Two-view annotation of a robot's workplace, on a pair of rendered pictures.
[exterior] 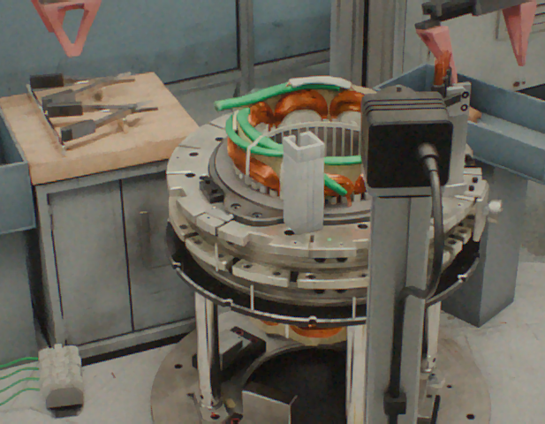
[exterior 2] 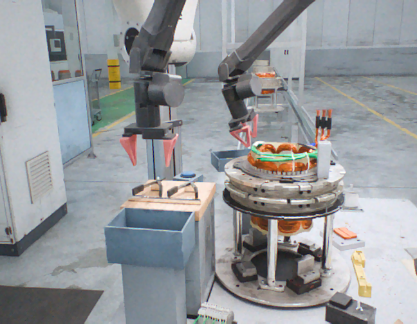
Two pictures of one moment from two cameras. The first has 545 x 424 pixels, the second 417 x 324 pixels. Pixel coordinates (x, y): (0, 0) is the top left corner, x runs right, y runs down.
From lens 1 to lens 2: 1.16 m
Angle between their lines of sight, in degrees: 53
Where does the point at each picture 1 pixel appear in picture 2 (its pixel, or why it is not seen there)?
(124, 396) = (235, 308)
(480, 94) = (235, 154)
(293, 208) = (327, 168)
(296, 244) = (334, 179)
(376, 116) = not seen: outside the picture
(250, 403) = (300, 265)
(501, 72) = (36, 216)
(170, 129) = (203, 186)
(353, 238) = (338, 173)
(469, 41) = (24, 207)
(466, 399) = not seen: hidden behind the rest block
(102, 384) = not seen: hidden behind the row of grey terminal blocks
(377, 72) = (178, 167)
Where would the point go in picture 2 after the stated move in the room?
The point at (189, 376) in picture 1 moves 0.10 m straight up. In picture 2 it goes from (246, 285) to (247, 251)
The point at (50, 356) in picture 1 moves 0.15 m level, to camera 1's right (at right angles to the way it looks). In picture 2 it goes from (206, 310) to (237, 279)
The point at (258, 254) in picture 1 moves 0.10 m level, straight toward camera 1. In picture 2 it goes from (320, 191) to (362, 199)
